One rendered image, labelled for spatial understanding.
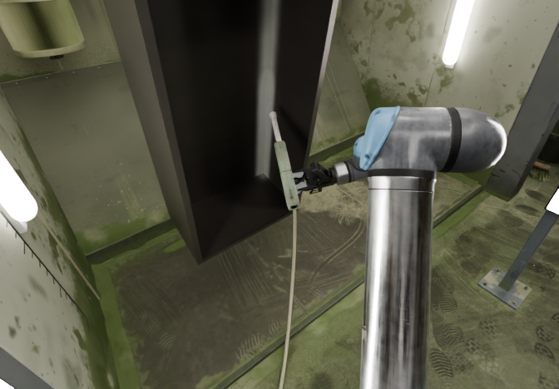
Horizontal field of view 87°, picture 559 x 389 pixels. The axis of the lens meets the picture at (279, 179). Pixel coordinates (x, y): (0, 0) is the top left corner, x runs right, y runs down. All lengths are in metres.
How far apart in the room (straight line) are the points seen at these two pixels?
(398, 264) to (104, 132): 2.02
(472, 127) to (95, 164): 2.06
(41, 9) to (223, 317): 1.76
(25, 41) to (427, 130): 1.85
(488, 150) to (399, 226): 0.19
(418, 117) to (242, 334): 1.43
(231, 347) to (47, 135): 1.64
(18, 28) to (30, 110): 0.54
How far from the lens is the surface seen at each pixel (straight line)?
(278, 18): 1.34
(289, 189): 1.11
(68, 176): 2.25
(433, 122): 0.56
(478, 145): 0.58
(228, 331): 1.75
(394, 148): 0.54
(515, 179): 2.76
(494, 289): 2.17
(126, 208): 2.22
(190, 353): 1.75
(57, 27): 1.99
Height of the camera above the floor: 1.57
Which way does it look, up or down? 36 degrees down
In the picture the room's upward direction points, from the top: 4 degrees counter-clockwise
